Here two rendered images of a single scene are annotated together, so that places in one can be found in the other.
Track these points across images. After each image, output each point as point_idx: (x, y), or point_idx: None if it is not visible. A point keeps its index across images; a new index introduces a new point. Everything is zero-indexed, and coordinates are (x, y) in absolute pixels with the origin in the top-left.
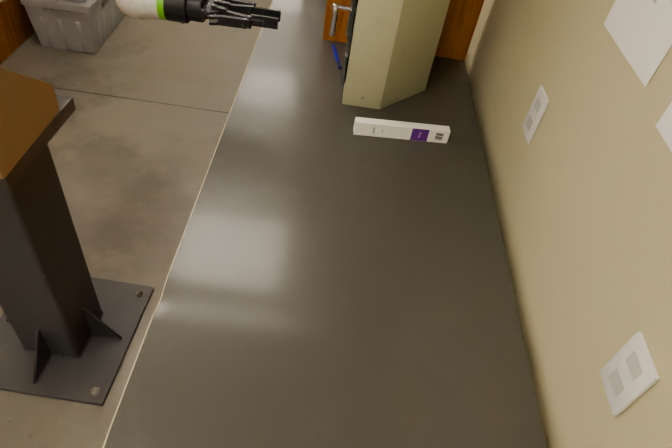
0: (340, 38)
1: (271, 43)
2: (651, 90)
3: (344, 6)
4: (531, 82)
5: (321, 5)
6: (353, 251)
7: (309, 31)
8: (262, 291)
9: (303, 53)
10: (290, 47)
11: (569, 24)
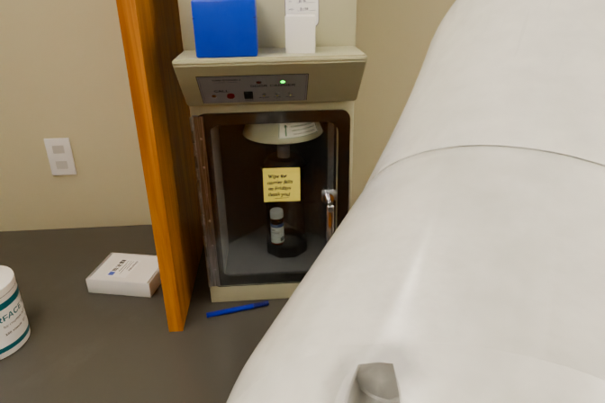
0: (186, 308)
1: (213, 389)
2: None
3: (330, 200)
4: (379, 137)
5: (52, 348)
6: None
7: (158, 349)
8: None
9: (235, 344)
10: (221, 362)
11: (402, 78)
